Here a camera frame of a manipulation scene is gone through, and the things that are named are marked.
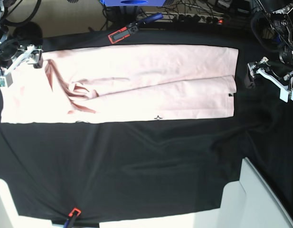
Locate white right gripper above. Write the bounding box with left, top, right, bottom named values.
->
left=0, top=44, right=43, bottom=88

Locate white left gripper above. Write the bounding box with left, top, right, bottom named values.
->
left=244, top=57, right=293, bottom=103

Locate pink T-shirt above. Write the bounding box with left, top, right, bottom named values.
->
left=0, top=45, right=238, bottom=124

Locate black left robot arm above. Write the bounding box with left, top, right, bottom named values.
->
left=245, top=0, right=293, bottom=103

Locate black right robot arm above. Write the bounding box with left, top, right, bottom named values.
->
left=0, top=0, right=43, bottom=89

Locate black power strip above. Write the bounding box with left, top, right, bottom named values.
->
left=159, top=13, right=224, bottom=25

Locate blue plastic box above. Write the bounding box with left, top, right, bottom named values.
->
left=100, top=0, right=165, bottom=7

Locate orange black clamp top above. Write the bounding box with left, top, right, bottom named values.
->
left=108, top=13, right=163, bottom=44

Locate white box right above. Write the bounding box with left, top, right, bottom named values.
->
left=219, top=157, right=293, bottom=228

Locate white box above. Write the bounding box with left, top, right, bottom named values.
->
left=0, top=179, right=25, bottom=228
left=219, top=157, right=293, bottom=228

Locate black table cloth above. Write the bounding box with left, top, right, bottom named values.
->
left=0, top=30, right=293, bottom=225

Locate white box left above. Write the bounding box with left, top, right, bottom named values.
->
left=0, top=179, right=25, bottom=228

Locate blue clamp bottom edge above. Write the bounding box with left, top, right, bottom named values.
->
left=63, top=208, right=81, bottom=228

